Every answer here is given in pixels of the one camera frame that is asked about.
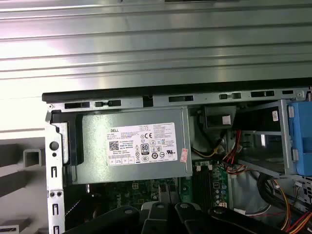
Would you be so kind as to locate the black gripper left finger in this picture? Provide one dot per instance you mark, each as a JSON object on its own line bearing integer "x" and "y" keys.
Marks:
{"x": 126, "y": 219}

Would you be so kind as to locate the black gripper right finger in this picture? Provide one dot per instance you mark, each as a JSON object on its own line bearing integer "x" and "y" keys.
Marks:
{"x": 195, "y": 219}

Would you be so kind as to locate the black RAM slot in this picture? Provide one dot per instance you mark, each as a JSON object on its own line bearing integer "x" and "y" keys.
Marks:
{"x": 198, "y": 187}
{"x": 207, "y": 187}

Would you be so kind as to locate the green motherboard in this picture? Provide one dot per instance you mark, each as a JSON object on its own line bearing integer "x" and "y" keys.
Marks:
{"x": 218, "y": 174}

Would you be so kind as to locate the grey power supply unit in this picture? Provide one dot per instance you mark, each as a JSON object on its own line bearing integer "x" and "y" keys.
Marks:
{"x": 146, "y": 170}

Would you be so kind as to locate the black open PC case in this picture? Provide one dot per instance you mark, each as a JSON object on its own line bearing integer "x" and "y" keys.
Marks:
{"x": 55, "y": 168}

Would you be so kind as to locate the grey parts rack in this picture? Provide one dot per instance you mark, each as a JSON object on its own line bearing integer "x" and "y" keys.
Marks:
{"x": 14, "y": 175}

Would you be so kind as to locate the grey optical drive cage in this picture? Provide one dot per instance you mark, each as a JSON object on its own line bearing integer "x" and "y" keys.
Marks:
{"x": 284, "y": 136}

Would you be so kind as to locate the blue drive latch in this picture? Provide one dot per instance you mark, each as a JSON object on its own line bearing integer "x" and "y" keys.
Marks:
{"x": 303, "y": 126}

